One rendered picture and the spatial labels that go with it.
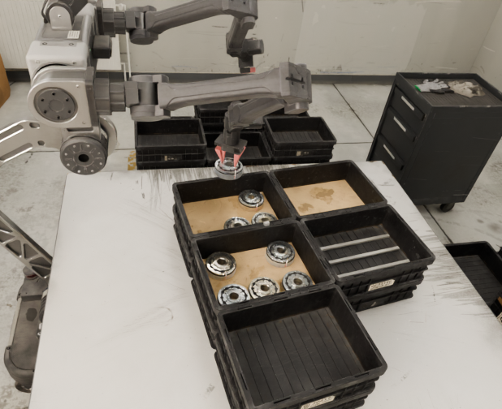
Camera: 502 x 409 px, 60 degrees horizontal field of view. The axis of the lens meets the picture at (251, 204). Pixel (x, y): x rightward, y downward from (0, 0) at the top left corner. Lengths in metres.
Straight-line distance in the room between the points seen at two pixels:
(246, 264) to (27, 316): 1.10
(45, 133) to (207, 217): 0.63
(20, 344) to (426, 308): 1.65
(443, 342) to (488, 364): 0.15
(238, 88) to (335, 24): 3.67
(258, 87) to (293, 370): 0.79
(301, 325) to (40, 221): 2.00
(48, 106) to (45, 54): 0.13
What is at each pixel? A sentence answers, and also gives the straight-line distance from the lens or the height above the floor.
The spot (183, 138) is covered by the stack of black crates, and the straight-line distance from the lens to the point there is 2.73.
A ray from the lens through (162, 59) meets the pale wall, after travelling 4.41.
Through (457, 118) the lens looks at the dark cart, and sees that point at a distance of 2.88.
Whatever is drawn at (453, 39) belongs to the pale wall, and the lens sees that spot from 5.40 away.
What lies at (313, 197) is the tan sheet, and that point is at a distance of 1.85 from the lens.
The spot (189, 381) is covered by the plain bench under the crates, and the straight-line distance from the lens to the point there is 1.43.
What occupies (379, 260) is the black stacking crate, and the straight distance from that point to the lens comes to 1.68.
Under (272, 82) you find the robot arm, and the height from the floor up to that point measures 1.55.
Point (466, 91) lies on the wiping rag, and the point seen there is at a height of 0.88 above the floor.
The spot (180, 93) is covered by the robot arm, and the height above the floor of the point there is 1.48.
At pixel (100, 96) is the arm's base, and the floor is 1.47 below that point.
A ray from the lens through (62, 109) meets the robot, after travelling 1.11.
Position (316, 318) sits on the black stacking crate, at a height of 0.83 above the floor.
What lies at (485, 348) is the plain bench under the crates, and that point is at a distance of 1.79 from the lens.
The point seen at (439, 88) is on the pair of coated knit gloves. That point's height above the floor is 0.88.
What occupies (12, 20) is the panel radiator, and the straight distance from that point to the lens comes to 4.29.
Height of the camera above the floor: 1.98
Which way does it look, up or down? 41 degrees down
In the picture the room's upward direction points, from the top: 8 degrees clockwise
